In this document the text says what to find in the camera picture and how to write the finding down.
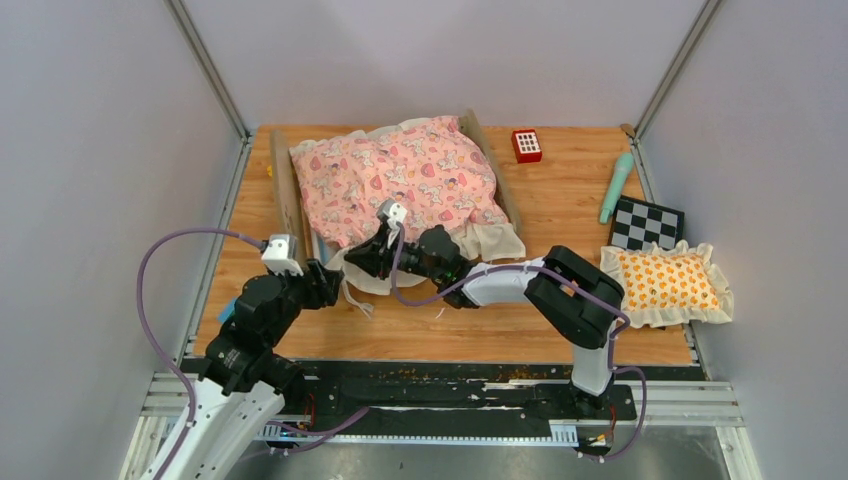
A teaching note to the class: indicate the red white grid block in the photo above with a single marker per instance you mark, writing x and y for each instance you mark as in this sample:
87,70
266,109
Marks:
526,146

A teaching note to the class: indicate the wooden striped pet bed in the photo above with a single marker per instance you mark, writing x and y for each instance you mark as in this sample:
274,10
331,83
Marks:
289,200

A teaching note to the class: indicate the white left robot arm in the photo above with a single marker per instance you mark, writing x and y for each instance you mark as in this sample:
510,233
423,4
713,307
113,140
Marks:
241,381

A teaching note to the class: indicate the orange duck print pillow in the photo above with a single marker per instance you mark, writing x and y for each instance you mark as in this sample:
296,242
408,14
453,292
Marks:
664,288

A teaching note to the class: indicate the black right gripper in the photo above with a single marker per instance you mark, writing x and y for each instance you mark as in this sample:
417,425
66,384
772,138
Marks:
370,258

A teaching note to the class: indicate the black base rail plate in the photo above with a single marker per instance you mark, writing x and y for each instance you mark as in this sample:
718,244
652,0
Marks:
437,399

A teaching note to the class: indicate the pink unicorn drawstring bag blanket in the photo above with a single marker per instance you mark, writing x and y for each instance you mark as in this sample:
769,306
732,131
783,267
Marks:
439,169

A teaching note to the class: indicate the mint green massager wand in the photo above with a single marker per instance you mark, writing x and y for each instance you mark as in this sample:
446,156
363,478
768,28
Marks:
621,171

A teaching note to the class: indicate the blue green grey block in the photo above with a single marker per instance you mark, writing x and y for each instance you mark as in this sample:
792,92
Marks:
227,311

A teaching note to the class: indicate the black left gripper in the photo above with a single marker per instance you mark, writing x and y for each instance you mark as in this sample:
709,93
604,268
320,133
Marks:
323,292

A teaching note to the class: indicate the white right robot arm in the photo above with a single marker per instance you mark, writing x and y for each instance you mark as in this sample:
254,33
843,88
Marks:
581,302

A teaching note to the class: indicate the black and silver chessboard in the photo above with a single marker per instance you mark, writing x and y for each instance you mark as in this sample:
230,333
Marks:
638,225

